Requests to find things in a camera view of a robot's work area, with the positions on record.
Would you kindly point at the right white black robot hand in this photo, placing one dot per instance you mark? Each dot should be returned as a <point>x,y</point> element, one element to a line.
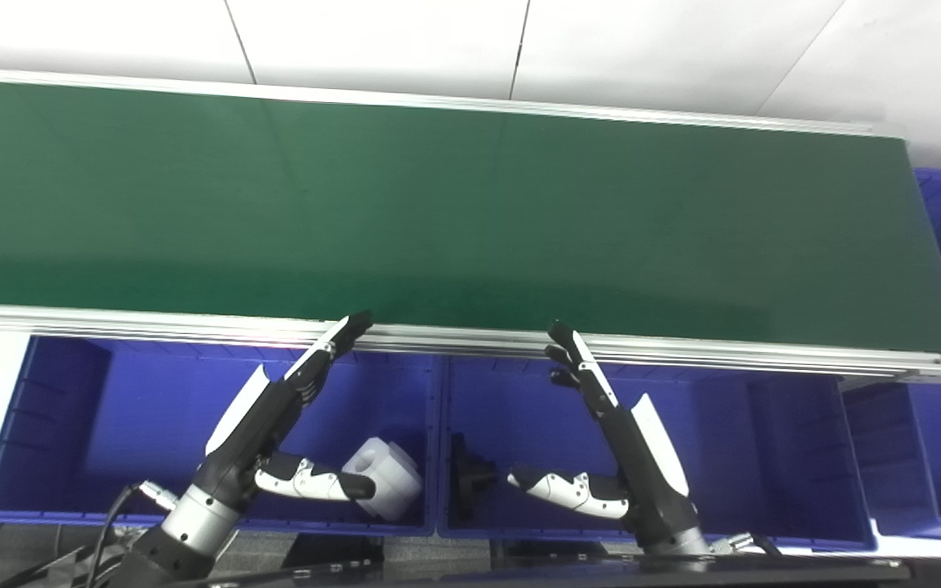
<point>638,457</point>

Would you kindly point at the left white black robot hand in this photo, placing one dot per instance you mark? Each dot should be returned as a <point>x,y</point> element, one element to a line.
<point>262,416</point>

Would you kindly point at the white round plastic part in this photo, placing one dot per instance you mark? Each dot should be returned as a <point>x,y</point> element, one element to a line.
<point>395,483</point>

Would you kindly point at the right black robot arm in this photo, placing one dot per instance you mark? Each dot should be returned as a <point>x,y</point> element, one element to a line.
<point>679,543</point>

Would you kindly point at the black plastic part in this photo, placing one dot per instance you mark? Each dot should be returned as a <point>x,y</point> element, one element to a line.
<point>466,482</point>

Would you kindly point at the green conveyor belt aluminium frame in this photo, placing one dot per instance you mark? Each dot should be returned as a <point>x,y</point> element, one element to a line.
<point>470,212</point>

